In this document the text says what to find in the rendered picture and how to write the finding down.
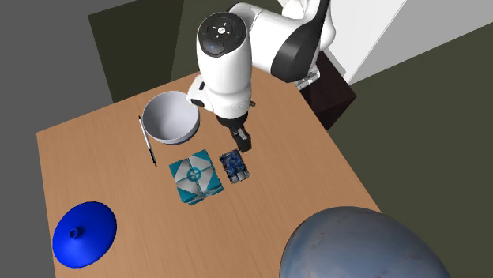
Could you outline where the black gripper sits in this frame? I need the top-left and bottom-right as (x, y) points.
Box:
(216, 111), (253, 153)

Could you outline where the blue circuit board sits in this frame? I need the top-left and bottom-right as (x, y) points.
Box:
(219, 148), (250, 185)

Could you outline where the teal and white cube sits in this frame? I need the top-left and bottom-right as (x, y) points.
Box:
(168, 149), (224, 206)

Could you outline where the white bowl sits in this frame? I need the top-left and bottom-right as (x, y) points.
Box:
(141, 90), (201, 145)

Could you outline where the black and silver pen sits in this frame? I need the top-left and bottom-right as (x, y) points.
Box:
(137, 115), (158, 168)

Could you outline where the dark robot stand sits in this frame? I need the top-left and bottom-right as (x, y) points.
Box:
(299, 50), (358, 131)

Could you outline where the grey blue globe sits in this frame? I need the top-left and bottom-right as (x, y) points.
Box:
(278, 206), (453, 278)

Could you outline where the blue funnel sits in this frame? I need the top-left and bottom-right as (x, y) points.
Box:
(51, 201), (118, 269)

